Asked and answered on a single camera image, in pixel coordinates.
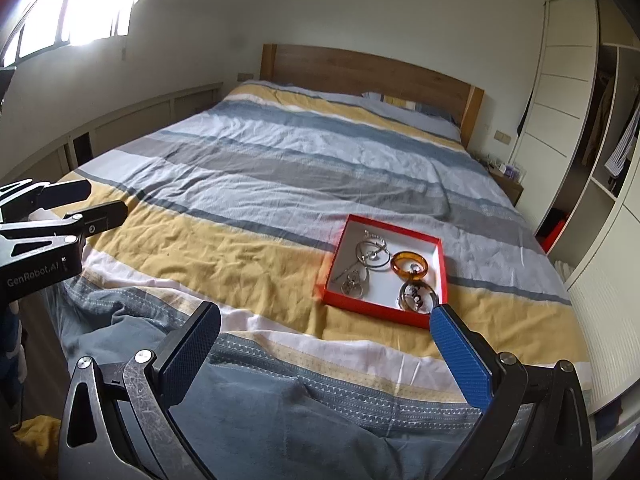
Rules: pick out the red jewellery box tray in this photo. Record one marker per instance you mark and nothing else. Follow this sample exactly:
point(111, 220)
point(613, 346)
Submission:
point(332, 280)

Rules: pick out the red bag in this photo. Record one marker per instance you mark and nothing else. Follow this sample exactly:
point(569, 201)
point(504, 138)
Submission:
point(555, 232)

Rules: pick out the white wardrobe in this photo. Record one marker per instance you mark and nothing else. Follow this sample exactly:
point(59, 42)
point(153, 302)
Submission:
point(565, 110)

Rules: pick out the grey pillow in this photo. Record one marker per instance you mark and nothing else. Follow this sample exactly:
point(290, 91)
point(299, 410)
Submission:
point(415, 115)

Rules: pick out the wooden nightstand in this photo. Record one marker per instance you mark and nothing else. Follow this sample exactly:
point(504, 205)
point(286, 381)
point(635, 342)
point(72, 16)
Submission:
point(507, 185)

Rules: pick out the amber bangle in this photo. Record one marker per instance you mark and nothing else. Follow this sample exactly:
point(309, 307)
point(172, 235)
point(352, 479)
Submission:
point(410, 256)

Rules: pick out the window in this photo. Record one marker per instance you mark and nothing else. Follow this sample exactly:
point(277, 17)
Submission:
point(75, 5)

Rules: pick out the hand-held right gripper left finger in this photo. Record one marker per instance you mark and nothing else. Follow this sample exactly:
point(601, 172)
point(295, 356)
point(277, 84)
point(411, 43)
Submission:
point(192, 345)

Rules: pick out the yellow cloth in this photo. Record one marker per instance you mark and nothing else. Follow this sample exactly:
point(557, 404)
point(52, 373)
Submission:
point(37, 437)

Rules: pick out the wooden headboard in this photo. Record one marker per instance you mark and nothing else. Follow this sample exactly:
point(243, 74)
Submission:
point(350, 67)

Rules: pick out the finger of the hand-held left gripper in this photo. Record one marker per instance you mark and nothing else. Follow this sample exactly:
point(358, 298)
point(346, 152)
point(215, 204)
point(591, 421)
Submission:
point(65, 192)
point(100, 216)

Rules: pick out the striped duvet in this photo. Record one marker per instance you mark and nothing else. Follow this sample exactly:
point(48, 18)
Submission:
point(250, 185)

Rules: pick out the striped hanging shirt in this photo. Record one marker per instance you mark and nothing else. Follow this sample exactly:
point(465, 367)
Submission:
point(622, 147)

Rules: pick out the dark brown bangle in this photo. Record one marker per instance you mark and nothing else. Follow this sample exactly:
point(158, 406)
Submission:
point(401, 294)

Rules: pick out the wall switch plate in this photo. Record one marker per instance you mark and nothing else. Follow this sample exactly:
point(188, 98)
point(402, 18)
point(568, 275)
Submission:
point(502, 136)
point(245, 77)

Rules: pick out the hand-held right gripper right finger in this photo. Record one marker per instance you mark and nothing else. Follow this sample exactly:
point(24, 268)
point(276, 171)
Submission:
point(460, 355)

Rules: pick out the low white wall cabinet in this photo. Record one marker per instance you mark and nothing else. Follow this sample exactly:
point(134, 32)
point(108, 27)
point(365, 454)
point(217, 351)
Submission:
point(125, 120)

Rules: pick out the thin silver bangle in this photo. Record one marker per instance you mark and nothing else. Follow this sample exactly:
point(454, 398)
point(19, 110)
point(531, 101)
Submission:
point(357, 252)

